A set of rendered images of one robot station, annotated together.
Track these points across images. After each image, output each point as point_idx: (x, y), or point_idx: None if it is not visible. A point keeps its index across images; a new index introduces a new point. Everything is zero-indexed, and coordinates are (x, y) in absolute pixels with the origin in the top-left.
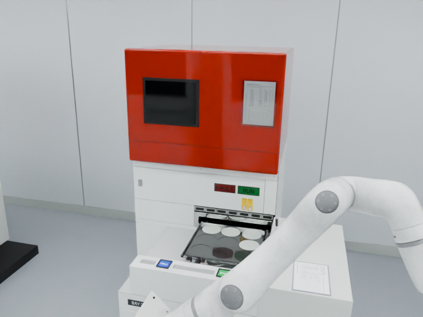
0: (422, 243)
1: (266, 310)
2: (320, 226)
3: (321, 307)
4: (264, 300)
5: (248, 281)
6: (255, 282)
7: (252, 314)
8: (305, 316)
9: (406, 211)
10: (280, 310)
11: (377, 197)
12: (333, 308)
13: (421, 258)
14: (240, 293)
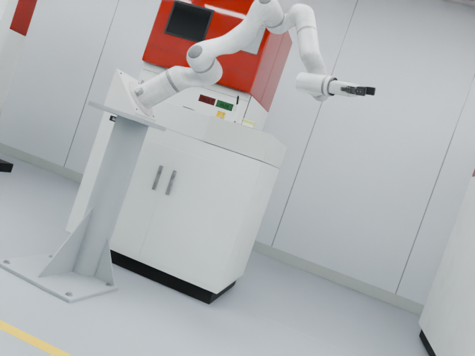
0: (308, 27)
1: (210, 135)
2: (258, 15)
3: (249, 138)
4: (211, 127)
5: (208, 45)
6: (211, 46)
7: (199, 138)
8: (237, 143)
9: (305, 13)
10: (220, 137)
11: (293, 8)
12: (257, 139)
13: (305, 34)
14: (201, 49)
